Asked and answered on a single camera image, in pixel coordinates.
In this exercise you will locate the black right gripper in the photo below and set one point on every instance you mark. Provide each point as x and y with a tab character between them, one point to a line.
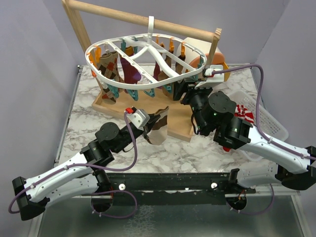
192	91

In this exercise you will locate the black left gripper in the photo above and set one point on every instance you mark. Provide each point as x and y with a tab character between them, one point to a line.
147	128

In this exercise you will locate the white oval clip hanger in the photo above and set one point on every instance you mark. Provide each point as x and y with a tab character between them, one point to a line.
146	53

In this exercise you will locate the maroon striped sock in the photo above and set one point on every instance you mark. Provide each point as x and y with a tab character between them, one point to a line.
131	74
157	72

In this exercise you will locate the white plastic basket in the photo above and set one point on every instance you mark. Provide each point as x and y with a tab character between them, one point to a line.
268	123

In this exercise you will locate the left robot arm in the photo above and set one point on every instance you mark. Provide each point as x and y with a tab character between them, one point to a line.
85	172

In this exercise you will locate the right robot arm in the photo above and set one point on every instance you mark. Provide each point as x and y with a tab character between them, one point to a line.
215	112

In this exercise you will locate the wooden hanger rack stand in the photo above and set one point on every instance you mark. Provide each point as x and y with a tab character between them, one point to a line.
149	71

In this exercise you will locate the orange clothespin holding socks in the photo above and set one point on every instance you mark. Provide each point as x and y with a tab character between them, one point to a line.
171	45

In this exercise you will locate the teal clothespin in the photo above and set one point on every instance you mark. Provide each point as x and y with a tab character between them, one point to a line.
150	92
133	94

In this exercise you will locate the toy drawer cabinet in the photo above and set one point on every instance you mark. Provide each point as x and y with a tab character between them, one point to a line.
214	56

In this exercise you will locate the red white striped sock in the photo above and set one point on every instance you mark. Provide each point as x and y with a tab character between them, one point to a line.
242	112

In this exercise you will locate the argyle patterned sock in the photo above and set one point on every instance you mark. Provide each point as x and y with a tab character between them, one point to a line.
108	65

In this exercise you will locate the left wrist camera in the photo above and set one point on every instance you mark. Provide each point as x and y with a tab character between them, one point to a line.
138	117

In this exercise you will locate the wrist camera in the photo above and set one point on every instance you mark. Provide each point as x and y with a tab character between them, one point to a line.
138	117
206	79

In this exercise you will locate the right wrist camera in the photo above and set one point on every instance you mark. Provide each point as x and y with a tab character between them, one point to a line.
206	79

